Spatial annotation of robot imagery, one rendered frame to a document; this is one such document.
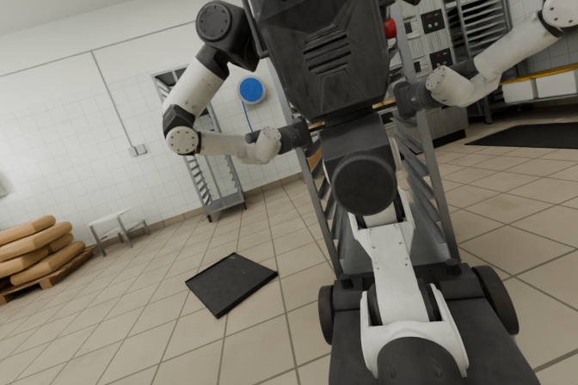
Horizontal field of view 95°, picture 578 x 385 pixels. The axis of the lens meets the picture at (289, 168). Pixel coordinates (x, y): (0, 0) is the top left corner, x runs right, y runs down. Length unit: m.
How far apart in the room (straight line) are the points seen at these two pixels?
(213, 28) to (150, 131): 3.58
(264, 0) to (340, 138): 0.28
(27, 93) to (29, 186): 1.24
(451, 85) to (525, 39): 0.16
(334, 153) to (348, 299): 0.63
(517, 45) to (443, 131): 2.99
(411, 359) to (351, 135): 0.43
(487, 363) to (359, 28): 0.78
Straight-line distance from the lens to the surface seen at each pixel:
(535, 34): 0.75
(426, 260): 1.24
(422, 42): 3.68
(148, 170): 4.24
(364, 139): 0.53
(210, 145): 0.78
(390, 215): 0.94
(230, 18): 0.67
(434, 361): 0.64
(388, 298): 0.77
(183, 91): 0.72
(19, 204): 5.12
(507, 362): 0.89
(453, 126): 3.80
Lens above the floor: 0.82
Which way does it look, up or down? 9 degrees down
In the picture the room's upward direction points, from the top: 18 degrees counter-clockwise
